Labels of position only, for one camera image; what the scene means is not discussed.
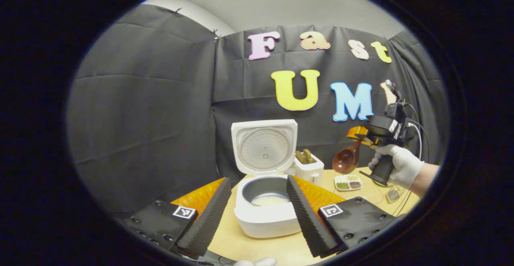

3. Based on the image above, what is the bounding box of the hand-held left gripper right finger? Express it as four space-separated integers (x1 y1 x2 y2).
286 175 402 258

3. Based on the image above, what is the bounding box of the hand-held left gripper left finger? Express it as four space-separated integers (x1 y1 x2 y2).
120 178 232 258

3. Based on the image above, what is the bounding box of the brown wooden spoon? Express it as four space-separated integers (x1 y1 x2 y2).
332 137 364 174

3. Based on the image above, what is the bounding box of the white rice cooker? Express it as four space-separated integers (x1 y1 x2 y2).
231 119 302 239

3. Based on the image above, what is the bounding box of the metal wire chopstick holder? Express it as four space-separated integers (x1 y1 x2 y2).
386 185 405 203

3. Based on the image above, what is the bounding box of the white toaster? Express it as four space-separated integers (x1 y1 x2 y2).
291 149 324 186

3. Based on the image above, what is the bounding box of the white divided bean dish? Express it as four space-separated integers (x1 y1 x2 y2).
334 174 363 191

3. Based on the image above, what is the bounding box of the black backdrop cloth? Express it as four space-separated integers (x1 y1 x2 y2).
66 4 448 214

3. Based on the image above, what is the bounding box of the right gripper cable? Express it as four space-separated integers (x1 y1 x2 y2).
396 102 429 216

